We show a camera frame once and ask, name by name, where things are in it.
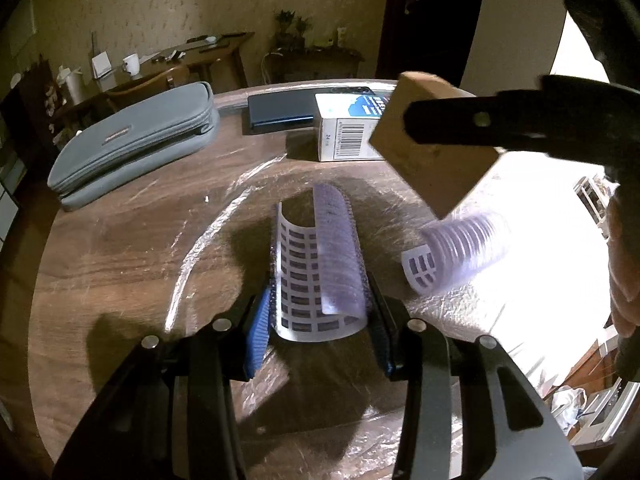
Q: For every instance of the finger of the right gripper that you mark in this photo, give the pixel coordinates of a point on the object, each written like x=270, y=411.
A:
x=566, y=117

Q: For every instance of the white medicine box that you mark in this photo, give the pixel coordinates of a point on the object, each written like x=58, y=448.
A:
x=345, y=122

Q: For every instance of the person's right hand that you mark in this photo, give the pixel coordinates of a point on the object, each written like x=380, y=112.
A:
x=623, y=264

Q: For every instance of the white kettle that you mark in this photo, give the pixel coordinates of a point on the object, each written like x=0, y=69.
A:
x=71, y=83

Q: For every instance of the grey zip pouch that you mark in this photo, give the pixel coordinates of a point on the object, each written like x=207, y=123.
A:
x=133, y=142

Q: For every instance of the brown cardboard box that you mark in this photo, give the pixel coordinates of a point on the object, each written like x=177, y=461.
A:
x=442, y=175

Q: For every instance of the white mug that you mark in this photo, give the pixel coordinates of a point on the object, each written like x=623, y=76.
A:
x=131, y=65

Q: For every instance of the potted plant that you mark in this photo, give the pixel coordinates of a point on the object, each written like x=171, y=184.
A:
x=291, y=31

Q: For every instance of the white hair roller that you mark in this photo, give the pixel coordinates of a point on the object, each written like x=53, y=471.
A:
x=453, y=252
x=321, y=291

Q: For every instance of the wooden chair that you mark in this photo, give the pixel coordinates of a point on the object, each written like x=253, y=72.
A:
x=139, y=90

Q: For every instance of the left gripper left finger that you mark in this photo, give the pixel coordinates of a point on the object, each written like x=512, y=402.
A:
x=230, y=348

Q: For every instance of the wooden side desk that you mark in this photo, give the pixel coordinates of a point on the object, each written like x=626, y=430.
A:
x=201, y=61

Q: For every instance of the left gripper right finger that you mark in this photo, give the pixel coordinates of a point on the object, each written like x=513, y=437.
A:
x=410, y=350

